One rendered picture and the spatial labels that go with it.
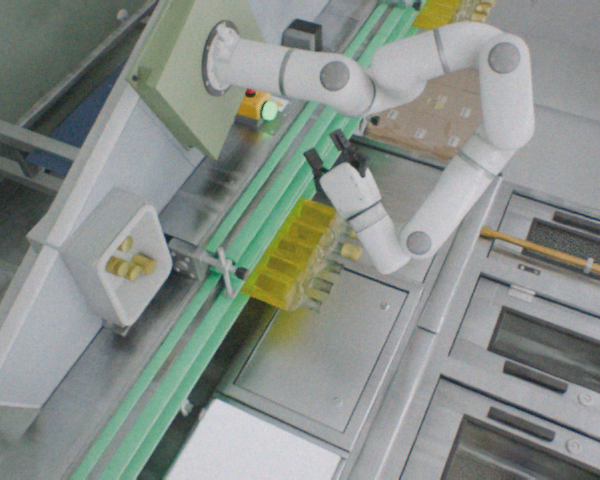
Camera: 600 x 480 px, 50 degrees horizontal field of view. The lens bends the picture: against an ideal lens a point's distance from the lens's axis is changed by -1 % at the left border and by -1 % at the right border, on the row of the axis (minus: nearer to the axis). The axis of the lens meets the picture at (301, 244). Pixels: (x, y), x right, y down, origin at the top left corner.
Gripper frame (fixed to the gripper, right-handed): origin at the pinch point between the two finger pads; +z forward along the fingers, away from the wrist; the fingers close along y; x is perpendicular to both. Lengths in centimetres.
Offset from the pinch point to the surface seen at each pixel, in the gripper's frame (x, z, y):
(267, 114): -14.2, 15.2, -26.4
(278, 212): -4.5, -6.5, -30.4
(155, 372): 40, -22, -35
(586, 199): -438, -133, -214
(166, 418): 43, -31, -38
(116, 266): 39.1, 0.7, -26.0
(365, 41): -59, 22, -26
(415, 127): -328, -1, -247
